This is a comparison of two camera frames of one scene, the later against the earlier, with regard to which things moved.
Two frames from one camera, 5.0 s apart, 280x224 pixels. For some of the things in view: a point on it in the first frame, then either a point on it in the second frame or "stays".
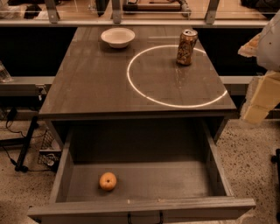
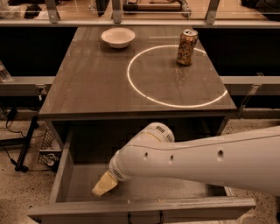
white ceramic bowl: (118, 37) stays
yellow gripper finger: (263, 94) to (106, 183)
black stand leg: (19, 167) stays
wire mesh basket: (50, 152) stays
